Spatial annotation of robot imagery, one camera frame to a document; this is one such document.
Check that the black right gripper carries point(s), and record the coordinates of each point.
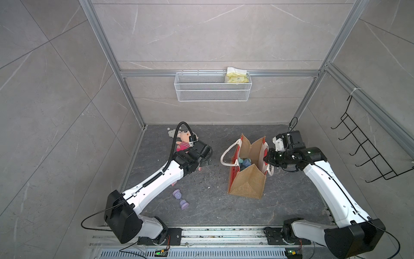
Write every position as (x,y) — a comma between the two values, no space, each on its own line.
(268,157)

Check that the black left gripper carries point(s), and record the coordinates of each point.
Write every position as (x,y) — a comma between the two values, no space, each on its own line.
(208,156)

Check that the purple hourglass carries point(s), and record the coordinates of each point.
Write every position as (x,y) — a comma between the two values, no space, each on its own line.
(183,203)

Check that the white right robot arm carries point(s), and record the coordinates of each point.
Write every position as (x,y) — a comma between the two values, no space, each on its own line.
(354,231)

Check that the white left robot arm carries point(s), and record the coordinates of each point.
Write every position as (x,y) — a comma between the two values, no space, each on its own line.
(123,210)

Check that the pink plush doll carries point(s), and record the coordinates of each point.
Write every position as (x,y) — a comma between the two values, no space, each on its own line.
(185,141)

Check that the white fluffy plush toy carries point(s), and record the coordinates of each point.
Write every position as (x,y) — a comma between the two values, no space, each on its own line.
(171,132)

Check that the yellow wipes packet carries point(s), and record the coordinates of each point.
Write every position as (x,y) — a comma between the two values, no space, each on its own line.
(236,76)

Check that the white wire wall basket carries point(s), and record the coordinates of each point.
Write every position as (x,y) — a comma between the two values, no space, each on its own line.
(210,86)

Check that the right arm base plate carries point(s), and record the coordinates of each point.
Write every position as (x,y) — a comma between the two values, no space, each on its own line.
(281,236)

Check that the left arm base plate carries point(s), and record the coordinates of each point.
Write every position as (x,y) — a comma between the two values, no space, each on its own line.
(171,236)

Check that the black wire hook rack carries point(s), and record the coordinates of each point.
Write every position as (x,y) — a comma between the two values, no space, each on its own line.
(367,147)

